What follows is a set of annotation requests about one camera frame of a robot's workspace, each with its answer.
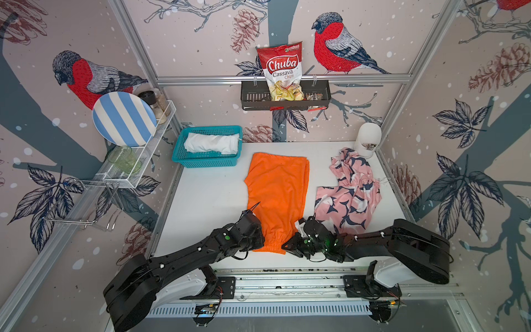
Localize teal plastic basket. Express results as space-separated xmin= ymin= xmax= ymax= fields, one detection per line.
xmin=171 ymin=125 xmax=243 ymax=168

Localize aluminium frame crossbar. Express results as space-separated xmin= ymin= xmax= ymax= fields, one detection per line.
xmin=155 ymin=73 xmax=413 ymax=87

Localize blue white striped plate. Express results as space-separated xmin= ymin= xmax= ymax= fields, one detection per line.
xmin=92 ymin=91 xmax=158 ymax=147

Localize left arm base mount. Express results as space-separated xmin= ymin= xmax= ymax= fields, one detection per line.
xmin=181 ymin=266 xmax=236 ymax=300

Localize orange cloth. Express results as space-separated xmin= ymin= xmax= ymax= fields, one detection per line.
xmin=245 ymin=152 xmax=310 ymax=255

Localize white shorts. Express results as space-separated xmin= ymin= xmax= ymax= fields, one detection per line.
xmin=184 ymin=133 xmax=241 ymax=155

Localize red Chuba chips bag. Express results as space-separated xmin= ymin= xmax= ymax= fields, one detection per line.
xmin=257 ymin=42 xmax=304 ymax=102

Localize white mannequin head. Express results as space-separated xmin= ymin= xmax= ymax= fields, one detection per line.
xmin=354 ymin=123 xmax=382 ymax=159

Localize black wire hanging basket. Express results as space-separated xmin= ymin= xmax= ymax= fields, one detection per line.
xmin=241 ymin=79 xmax=333 ymax=111

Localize metal wire rack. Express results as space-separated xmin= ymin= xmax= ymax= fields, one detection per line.
xmin=41 ymin=179 xmax=123 ymax=232

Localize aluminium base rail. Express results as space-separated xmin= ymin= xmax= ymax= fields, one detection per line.
xmin=124 ymin=267 xmax=461 ymax=302

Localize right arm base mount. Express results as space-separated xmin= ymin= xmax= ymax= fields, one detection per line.
xmin=342 ymin=260 xmax=402 ymax=301

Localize pink patterned cloth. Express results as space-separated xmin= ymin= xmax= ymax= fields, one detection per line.
xmin=314 ymin=147 xmax=382 ymax=235

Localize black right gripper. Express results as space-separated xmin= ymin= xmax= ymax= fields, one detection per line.
xmin=278 ymin=233 xmax=327 ymax=260

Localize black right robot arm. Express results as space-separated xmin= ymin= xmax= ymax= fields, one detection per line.
xmin=282 ymin=217 xmax=451 ymax=284

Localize green glass cup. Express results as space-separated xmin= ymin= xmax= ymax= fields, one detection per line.
xmin=106 ymin=146 xmax=142 ymax=174

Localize beige spice jar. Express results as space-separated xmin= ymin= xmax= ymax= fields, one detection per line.
xmin=153 ymin=89 xmax=170 ymax=125

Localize clear acrylic wall shelf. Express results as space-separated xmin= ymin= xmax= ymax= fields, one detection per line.
xmin=100 ymin=101 xmax=176 ymax=189

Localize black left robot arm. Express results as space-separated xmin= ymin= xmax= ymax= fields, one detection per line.
xmin=103 ymin=210 xmax=265 ymax=331

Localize dark lid spice jar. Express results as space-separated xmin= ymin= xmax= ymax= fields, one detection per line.
xmin=138 ymin=91 xmax=158 ymax=109

